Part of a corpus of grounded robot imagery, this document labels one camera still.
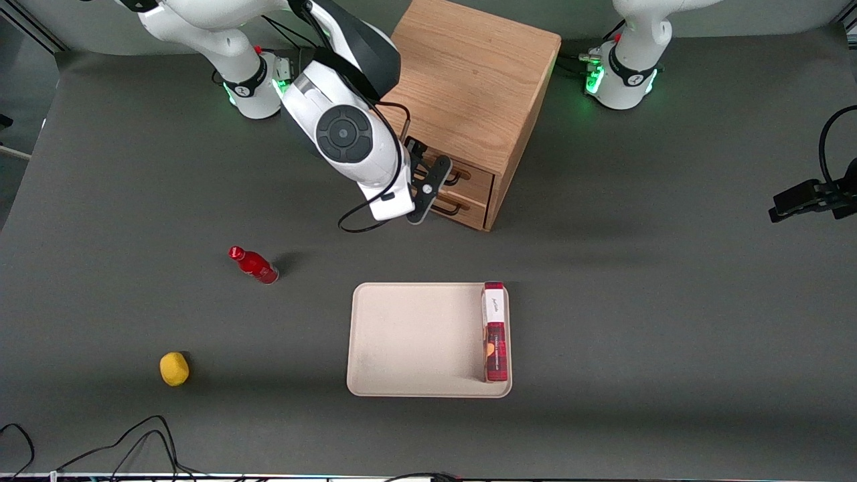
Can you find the beige plastic tray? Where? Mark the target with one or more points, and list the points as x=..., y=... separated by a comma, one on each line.
x=415, y=341

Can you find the wooden drawer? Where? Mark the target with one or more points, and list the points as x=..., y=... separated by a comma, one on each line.
x=474, y=215
x=479, y=186

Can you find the aluminium frame rail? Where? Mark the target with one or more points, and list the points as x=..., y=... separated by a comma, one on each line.
x=40, y=33

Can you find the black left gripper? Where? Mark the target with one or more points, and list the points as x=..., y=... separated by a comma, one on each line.
x=850, y=185

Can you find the red bottle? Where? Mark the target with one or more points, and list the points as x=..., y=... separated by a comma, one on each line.
x=258, y=266

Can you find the red and white carton box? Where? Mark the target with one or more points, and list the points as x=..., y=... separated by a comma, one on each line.
x=496, y=348

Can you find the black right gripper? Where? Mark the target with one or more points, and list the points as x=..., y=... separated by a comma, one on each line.
x=413, y=148

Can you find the wooden drawer cabinet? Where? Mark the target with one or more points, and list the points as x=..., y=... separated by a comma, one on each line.
x=469, y=73

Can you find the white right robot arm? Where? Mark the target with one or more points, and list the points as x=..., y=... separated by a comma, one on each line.
x=341, y=134

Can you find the yellow lemon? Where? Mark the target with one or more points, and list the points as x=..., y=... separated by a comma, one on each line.
x=174, y=369

